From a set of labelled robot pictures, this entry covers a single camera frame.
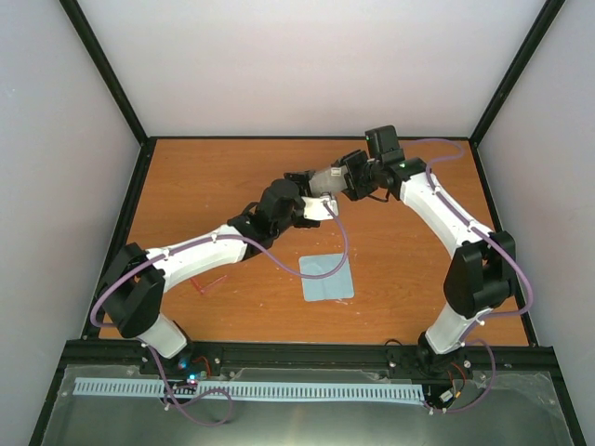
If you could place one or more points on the grey felt glasses case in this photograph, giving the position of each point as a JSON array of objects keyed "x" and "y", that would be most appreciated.
[{"x": 331, "y": 180}]

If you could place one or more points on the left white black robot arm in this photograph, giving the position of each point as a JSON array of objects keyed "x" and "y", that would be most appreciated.
[{"x": 130, "y": 292}]

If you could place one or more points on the light blue cleaning cloth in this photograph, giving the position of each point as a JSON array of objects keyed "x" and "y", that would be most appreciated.
[{"x": 338, "y": 286}]

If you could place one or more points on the black aluminium frame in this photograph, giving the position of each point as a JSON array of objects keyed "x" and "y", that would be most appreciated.
[{"x": 90, "y": 350}]

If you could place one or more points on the red transparent sunglasses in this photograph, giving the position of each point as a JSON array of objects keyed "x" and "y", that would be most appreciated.
[{"x": 204, "y": 288}]

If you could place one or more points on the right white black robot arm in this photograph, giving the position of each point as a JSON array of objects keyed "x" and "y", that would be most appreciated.
[{"x": 481, "y": 276}]

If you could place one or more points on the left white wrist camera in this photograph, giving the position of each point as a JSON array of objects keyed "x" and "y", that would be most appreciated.
[{"x": 320, "y": 208}]

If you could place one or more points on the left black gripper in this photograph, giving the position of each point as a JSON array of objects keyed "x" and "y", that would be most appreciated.
[{"x": 302, "y": 177}]

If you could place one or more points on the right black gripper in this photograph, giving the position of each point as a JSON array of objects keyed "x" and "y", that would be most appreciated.
[{"x": 355, "y": 192}]

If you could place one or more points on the light blue slotted cable duct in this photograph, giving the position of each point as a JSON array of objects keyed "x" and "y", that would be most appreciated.
[{"x": 253, "y": 391}]

